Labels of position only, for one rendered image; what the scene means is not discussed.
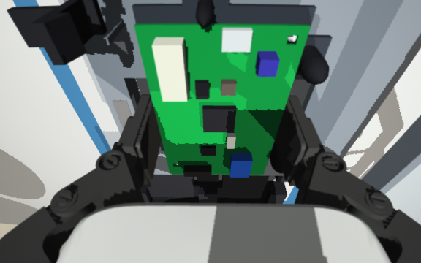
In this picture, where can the green circuit board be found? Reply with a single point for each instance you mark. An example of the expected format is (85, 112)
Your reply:
(219, 92)

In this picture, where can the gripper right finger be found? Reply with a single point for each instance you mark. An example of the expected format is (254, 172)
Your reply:
(304, 161)

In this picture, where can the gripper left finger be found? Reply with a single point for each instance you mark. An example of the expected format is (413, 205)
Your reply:
(117, 179)

